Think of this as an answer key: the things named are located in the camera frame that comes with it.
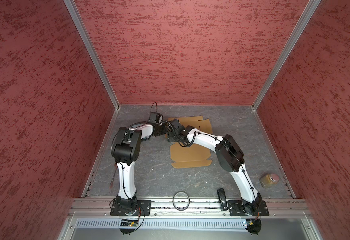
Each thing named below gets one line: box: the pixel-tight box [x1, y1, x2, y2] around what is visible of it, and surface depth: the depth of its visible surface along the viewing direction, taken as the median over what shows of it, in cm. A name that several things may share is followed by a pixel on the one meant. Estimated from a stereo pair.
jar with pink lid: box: [259, 173, 279, 189], surface depth 77 cm
